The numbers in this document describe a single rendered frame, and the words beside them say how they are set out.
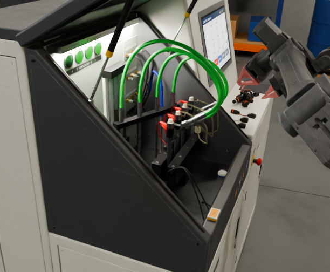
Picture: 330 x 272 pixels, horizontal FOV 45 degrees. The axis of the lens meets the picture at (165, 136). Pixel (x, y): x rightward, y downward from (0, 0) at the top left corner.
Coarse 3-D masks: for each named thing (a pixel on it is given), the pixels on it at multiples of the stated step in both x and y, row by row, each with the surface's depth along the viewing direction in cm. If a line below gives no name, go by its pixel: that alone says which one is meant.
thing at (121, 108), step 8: (152, 40) 133; (160, 40) 131; (168, 40) 131; (136, 48) 136; (184, 48) 129; (200, 56) 129; (128, 64) 140; (208, 64) 129; (216, 72) 129; (216, 80) 130; (120, 88) 145; (120, 96) 146; (120, 104) 148; (216, 104) 134; (208, 112) 136
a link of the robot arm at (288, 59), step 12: (288, 48) 96; (276, 60) 97; (288, 60) 89; (300, 60) 91; (288, 72) 83; (300, 72) 79; (288, 84) 79; (300, 84) 73; (312, 84) 71; (324, 84) 67; (288, 96) 74; (300, 96) 72; (288, 132) 70
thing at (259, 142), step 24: (168, 0) 161; (216, 0) 200; (168, 24) 166; (192, 24) 167; (192, 48) 167; (192, 72) 171; (216, 96) 196; (264, 120) 207; (264, 144) 239; (240, 240) 216
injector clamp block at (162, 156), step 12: (180, 144) 166; (192, 144) 163; (180, 156) 153; (192, 156) 164; (156, 168) 149; (168, 168) 147; (180, 168) 150; (192, 168) 169; (168, 180) 149; (180, 180) 162
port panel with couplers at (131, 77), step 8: (128, 40) 161; (136, 40) 168; (128, 48) 162; (128, 56) 161; (136, 64) 173; (128, 72) 167; (136, 72) 173; (128, 80) 166; (136, 80) 176; (128, 88) 170; (136, 88) 178; (128, 96) 172; (136, 96) 174; (128, 104) 173
